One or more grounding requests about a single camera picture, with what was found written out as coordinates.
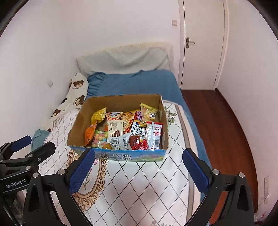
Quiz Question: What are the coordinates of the white grey snack packet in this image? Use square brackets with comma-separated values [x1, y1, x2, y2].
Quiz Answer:
[109, 133, 132, 151]

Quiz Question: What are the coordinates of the red small snack packet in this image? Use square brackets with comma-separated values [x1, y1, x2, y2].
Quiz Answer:
[132, 139, 149, 150]

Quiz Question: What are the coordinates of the teal cloth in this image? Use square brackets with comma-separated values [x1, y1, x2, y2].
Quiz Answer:
[31, 129, 50, 151]

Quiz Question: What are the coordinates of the white quilted bed cover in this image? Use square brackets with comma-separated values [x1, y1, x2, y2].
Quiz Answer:
[37, 100, 203, 226]

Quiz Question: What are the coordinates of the orange snack bag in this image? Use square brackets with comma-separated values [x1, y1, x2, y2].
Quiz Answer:
[84, 122, 97, 146]

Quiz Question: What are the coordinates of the colourful candy ball bag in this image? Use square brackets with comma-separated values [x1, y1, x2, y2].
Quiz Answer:
[91, 130, 108, 148]

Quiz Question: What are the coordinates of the bear print pillow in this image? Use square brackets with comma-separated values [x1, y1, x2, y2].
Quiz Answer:
[44, 72, 89, 132]

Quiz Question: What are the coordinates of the yellow chip bag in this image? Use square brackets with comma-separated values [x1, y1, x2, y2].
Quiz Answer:
[91, 107, 107, 125]

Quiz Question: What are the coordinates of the white Franzzi cookie pack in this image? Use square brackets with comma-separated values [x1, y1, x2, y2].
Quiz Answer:
[107, 120, 125, 140]

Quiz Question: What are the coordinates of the red panda snack bag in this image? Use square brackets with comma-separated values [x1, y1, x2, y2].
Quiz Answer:
[105, 112, 123, 121]

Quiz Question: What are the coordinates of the brown chocolate pack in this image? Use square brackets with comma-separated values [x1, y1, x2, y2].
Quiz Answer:
[129, 135, 140, 150]

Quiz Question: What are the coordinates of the blue milk cardboard box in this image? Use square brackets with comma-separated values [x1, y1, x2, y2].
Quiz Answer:
[67, 94, 169, 162]

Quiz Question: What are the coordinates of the Korean cheese ramen pack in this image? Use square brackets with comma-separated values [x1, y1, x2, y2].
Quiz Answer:
[121, 110, 146, 140]

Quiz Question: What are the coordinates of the yellow peanut snack bag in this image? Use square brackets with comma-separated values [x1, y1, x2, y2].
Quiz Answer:
[140, 103, 158, 122]

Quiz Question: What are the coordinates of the white pillow at headboard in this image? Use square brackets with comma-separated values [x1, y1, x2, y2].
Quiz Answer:
[77, 41, 175, 76]

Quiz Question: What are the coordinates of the blue bed sheet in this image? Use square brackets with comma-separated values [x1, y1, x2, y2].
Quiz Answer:
[87, 69, 211, 166]

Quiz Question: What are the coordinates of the white door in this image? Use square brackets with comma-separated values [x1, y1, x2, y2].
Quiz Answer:
[181, 0, 224, 90]

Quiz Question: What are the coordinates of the wall socket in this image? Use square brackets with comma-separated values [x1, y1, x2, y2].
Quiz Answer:
[263, 176, 269, 205]

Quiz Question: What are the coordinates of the metal door handle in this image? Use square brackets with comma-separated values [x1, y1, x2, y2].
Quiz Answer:
[186, 37, 195, 49]

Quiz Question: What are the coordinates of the wall light switch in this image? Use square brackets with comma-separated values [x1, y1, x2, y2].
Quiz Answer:
[172, 20, 178, 26]

